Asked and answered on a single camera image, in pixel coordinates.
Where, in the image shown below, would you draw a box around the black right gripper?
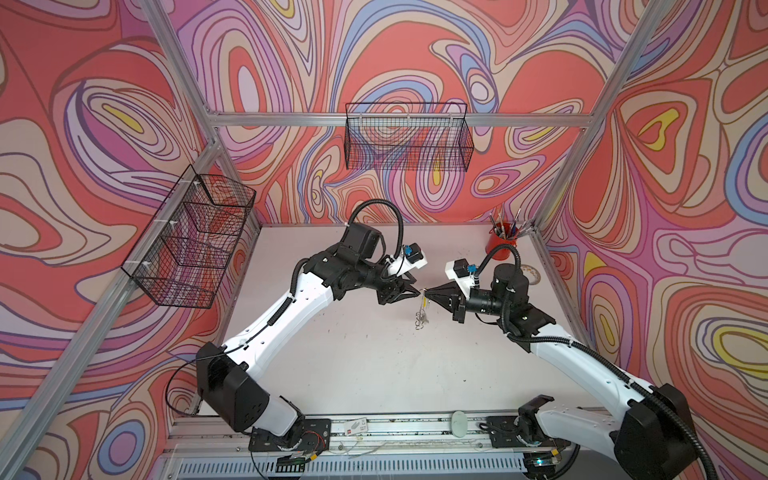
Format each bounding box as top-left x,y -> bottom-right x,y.
426,281 -> 510,324

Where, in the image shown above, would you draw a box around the metal keyring organizer yellow grip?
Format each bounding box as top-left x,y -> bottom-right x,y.
414,289 -> 430,331

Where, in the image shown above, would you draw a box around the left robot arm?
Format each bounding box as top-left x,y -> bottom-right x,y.
194,223 -> 427,438

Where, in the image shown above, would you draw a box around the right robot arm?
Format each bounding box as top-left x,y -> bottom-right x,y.
425,260 -> 709,479

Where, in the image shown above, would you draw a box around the red pen cup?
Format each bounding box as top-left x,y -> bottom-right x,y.
485,222 -> 518,261

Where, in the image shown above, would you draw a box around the pens in cup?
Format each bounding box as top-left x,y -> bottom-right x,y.
489,210 -> 534,240

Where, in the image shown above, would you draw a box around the tape roll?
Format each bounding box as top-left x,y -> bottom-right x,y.
521,264 -> 542,286

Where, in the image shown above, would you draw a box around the white oval button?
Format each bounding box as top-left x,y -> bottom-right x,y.
450,410 -> 468,438

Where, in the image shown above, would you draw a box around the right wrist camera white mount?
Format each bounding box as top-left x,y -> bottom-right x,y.
445,258 -> 479,298

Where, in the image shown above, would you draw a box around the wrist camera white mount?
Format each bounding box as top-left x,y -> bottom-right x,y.
385,243 -> 427,278
445,258 -> 479,298

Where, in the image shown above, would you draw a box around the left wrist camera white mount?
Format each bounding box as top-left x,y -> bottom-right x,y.
385,243 -> 427,278

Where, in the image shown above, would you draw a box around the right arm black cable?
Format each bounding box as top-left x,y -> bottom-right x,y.
476,243 -> 720,480

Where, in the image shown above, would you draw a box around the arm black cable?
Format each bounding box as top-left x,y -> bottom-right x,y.
476,243 -> 720,480
346,198 -> 406,259

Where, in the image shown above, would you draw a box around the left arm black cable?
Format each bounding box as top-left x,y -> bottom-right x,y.
346,198 -> 406,259

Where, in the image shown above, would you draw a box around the white label tag on rail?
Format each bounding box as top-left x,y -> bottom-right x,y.
343,417 -> 369,436

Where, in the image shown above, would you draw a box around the black wire basket back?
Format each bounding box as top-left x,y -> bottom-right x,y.
343,101 -> 475,172

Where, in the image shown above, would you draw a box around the black wire basket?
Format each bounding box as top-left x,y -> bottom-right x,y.
121,166 -> 256,309
343,101 -> 475,172

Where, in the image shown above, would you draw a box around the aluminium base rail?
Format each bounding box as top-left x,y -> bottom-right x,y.
149,411 -> 622,479

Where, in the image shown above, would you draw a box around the black wire basket left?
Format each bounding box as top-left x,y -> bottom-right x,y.
121,166 -> 256,309

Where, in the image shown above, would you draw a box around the aluminium frame post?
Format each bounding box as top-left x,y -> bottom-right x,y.
139,0 -> 265,232

